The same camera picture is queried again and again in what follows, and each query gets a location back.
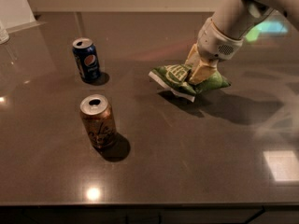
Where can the orange soda can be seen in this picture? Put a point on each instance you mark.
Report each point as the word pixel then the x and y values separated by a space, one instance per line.
pixel 97 116

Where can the blue Pepsi can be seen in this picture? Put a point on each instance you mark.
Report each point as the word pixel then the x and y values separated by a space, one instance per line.
pixel 86 59

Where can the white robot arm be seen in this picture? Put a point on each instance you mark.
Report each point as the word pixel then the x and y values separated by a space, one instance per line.
pixel 235 18

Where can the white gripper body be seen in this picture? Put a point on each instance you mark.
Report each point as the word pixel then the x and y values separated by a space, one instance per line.
pixel 214 44

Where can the green jalapeno chip bag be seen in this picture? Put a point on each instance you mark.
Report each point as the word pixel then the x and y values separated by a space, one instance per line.
pixel 174 78

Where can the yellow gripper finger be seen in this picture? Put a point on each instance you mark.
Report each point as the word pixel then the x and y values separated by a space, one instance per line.
pixel 193 57
pixel 201 70

